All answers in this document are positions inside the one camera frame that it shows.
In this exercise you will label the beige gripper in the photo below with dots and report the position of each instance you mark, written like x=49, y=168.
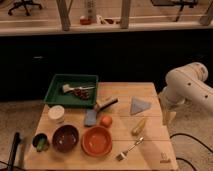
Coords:
x=168, y=116

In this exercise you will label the light blue towel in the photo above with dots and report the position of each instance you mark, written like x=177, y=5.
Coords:
x=138, y=106

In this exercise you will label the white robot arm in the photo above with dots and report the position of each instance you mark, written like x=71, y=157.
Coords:
x=185, y=83

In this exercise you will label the orange bowl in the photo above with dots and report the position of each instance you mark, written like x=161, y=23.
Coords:
x=96, y=141

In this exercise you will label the purple bowl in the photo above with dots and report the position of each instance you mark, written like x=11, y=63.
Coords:
x=65, y=138

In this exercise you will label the silver metal fork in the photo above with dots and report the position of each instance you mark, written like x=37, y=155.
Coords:
x=122, y=155

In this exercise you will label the small orange fruit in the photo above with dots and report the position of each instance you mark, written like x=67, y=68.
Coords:
x=106, y=121

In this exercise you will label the blue sponge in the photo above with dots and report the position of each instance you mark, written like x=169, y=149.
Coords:
x=90, y=117

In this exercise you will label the dark red item in tray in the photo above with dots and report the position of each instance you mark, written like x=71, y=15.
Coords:
x=82, y=94

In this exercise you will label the green plastic tray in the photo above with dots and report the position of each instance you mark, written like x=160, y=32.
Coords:
x=55, y=95

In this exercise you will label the black office chair right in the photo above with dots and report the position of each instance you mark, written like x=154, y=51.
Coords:
x=180, y=3

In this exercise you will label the black office chair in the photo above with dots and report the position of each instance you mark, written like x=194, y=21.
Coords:
x=180, y=3
x=25, y=4

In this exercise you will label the white round container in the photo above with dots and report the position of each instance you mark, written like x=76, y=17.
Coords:
x=56, y=113

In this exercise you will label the dark green cup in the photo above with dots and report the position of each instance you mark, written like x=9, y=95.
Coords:
x=40, y=142

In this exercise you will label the red and white object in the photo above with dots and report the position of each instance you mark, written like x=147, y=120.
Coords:
x=89, y=16

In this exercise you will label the black stand at left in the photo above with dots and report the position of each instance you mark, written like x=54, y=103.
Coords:
x=10, y=164

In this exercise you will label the black office chair left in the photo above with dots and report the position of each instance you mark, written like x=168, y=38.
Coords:
x=25, y=4

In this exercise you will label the white-handled utensil in tray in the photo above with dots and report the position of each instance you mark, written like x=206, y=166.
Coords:
x=67, y=88

